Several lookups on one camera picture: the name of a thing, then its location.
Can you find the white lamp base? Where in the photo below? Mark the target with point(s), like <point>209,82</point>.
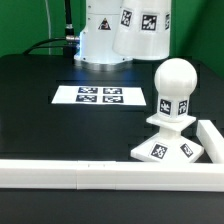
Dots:
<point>168,145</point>

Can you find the white lamp bulb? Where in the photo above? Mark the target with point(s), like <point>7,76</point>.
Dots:
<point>175,80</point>

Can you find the white lamp shade cone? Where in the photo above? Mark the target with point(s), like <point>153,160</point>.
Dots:
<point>143,30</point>

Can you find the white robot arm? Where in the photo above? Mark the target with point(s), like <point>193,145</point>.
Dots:
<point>96,38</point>

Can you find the white marker sheet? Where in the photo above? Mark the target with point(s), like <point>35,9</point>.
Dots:
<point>95,95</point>

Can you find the white L-shaped fence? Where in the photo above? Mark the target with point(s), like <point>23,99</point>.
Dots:
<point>111,175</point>

